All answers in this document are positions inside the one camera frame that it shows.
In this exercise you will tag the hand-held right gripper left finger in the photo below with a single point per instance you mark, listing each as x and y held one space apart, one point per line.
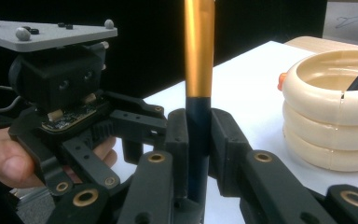
155 180

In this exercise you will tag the large gold-ferrule makeup brush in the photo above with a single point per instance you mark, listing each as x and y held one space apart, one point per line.
199 46

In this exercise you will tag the white table mat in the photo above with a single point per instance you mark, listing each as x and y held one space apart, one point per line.
254 93

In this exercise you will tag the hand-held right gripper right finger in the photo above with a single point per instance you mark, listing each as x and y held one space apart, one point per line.
254 180

